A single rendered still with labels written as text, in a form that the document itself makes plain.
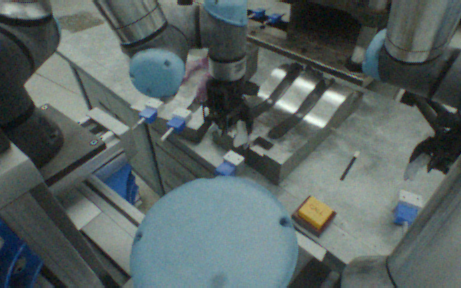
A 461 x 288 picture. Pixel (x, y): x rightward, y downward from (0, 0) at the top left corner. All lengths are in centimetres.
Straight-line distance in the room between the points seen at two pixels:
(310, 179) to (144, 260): 70
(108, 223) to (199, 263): 44
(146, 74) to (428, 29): 35
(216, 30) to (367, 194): 59
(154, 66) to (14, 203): 22
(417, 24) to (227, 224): 32
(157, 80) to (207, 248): 28
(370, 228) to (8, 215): 72
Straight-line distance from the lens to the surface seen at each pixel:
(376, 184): 91
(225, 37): 54
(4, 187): 33
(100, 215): 64
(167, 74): 42
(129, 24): 42
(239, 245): 20
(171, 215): 22
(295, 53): 149
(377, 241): 80
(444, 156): 65
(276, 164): 77
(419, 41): 44
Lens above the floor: 144
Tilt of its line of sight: 44 degrees down
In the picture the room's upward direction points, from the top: straight up
